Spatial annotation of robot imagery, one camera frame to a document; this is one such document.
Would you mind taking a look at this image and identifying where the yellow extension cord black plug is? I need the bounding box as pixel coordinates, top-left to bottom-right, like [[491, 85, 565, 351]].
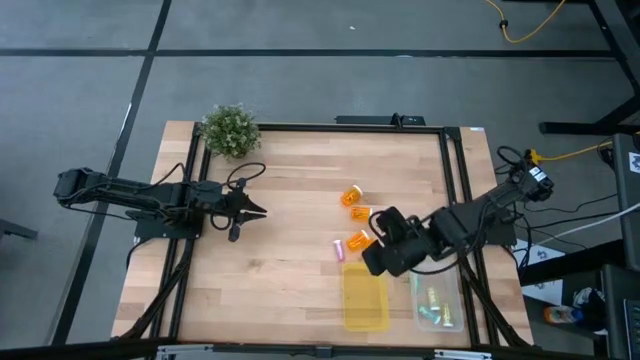
[[483, 0, 567, 45]]

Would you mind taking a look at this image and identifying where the teal pill bottle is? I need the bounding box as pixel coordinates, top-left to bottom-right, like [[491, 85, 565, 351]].
[[417, 304, 441, 325]]

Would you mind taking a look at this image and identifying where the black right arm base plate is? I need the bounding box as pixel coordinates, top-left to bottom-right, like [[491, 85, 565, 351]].
[[479, 219, 518, 247]]

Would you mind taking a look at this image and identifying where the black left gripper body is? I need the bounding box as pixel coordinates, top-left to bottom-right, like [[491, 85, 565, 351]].
[[218, 191, 252, 228]]

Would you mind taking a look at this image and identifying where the yellow plastic bin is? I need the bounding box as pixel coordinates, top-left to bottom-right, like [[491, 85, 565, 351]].
[[341, 262, 391, 334]]

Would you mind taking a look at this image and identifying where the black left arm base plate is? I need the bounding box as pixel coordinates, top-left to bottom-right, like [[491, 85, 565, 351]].
[[133, 212, 205, 241]]

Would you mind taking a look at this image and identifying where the black bar device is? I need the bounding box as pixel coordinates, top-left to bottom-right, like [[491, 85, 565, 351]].
[[334, 114, 427, 127]]

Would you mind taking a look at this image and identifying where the grey stand foot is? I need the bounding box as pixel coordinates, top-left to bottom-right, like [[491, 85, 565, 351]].
[[0, 218, 39, 242]]

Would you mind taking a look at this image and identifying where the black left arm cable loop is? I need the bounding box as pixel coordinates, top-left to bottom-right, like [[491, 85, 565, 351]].
[[226, 161, 267, 190]]

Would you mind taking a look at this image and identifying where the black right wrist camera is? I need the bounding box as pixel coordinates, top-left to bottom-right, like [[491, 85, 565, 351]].
[[374, 205, 411, 240]]

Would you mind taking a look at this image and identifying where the green potted plant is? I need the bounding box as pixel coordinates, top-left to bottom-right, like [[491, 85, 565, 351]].
[[199, 103, 263, 161]]

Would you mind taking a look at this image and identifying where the black front crossbar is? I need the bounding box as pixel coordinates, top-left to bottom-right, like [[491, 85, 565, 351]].
[[0, 338, 640, 360]]

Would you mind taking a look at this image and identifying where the clear plastic bin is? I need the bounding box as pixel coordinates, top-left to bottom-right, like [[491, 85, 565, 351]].
[[409, 262, 466, 334]]

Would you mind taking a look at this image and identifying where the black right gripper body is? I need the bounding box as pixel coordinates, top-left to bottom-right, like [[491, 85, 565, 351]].
[[361, 238, 417, 278]]

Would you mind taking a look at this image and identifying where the black desk leg frame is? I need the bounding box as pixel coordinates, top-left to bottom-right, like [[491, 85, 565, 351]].
[[538, 0, 640, 136]]

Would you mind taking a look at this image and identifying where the white printed paper sheet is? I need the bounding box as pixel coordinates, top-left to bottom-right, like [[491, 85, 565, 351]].
[[519, 279, 565, 307], [514, 238, 566, 267]]

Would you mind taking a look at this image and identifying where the black aluminium table frame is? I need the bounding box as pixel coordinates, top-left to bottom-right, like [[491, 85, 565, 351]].
[[119, 122, 532, 351]]

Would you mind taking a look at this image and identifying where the orange drink bottle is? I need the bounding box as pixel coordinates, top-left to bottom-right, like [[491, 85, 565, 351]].
[[543, 305, 585, 326]]

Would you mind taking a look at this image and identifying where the black equipment cabinet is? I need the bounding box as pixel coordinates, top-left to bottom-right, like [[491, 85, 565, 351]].
[[612, 133, 640, 271]]

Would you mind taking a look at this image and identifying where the black side desk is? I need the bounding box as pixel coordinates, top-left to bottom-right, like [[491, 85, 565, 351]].
[[519, 239, 640, 360]]

